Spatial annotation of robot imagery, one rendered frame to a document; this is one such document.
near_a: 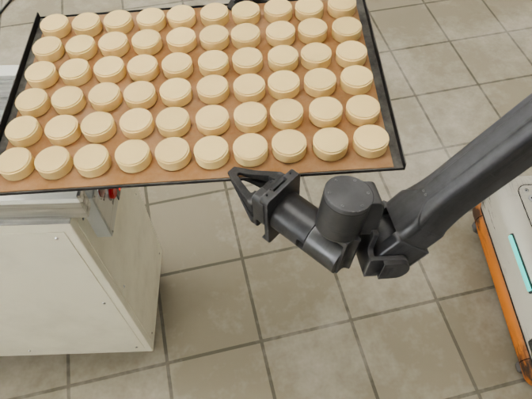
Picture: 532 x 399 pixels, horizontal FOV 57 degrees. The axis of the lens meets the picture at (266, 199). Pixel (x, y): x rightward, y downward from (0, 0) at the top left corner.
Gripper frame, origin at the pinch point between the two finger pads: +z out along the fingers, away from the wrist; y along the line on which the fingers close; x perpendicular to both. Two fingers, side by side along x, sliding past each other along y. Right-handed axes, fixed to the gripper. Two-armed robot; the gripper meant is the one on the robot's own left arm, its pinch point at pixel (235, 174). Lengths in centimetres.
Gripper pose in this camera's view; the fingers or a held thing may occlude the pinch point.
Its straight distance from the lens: 70.4
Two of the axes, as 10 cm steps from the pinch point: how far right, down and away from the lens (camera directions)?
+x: 6.7, -6.3, 4.0
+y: 0.3, 5.6, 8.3
